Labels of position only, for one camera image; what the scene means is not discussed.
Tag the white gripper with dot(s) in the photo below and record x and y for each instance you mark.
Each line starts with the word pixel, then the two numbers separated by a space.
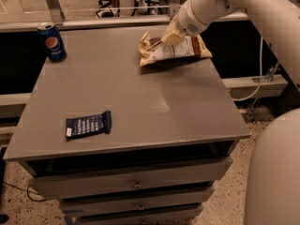
pixel 189 22

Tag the middle grey drawer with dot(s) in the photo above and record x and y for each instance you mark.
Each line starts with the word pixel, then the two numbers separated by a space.
pixel 139 201

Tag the metal railing frame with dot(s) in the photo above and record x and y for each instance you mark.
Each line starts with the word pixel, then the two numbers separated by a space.
pixel 25 15

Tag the black office chair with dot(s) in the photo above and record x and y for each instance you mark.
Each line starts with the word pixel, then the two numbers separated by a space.
pixel 108 8

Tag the grey drawer cabinet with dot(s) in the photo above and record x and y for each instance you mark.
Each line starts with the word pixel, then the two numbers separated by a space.
pixel 177 111

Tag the grey drawer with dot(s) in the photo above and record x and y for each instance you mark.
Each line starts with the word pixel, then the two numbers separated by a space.
pixel 84 184
pixel 139 201
pixel 145 217

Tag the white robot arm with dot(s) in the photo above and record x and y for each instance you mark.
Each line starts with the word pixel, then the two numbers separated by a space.
pixel 273 181

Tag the top grey drawer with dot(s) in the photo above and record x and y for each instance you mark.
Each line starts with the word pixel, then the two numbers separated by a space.
pixel 84 184

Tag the brown chip bag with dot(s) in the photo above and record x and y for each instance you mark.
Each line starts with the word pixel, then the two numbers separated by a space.
pixel 152 50

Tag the bottom grey drawer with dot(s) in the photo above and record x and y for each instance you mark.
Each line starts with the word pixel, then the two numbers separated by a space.
pixel 145 217

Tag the blue rxbar blueberry bar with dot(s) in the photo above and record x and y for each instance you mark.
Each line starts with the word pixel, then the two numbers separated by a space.
pixel 90 125

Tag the blue pepsi can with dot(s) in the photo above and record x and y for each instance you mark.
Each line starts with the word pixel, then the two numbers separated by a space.
pixel 52 41

